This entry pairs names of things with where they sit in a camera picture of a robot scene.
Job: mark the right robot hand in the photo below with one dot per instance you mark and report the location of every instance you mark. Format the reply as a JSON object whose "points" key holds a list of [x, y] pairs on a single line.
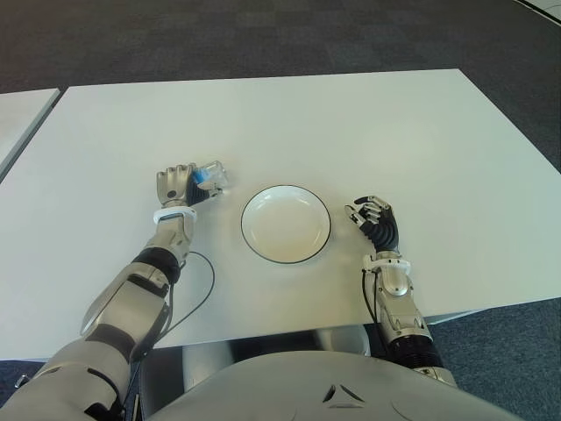
{"points": [[385, 228]]}

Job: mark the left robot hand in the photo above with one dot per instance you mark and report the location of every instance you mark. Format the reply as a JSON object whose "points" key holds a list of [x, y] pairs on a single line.
{"points": [[173, 184]]}

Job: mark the clear water bottle blue cap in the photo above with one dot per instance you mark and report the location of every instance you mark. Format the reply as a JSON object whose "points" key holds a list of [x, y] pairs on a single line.
{"points": [[215, 173]]}

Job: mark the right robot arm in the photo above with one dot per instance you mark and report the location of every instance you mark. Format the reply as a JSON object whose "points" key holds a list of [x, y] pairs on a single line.
{"points": [[403, 316]]}

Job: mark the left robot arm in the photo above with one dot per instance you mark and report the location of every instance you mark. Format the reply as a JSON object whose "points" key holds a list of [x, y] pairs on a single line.
{"points": [[127, 302]]}

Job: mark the white plate black rim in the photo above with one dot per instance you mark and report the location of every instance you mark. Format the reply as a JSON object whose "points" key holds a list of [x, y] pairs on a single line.
{"points": [[285, 223]]}

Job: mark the neighbouring white table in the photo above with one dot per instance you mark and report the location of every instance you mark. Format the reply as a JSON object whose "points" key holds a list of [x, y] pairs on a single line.
{"points": [[22, 114]]}

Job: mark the robot torso shell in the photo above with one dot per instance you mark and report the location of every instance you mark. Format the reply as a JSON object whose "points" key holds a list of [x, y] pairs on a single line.
{"points": [[307, 386]]}

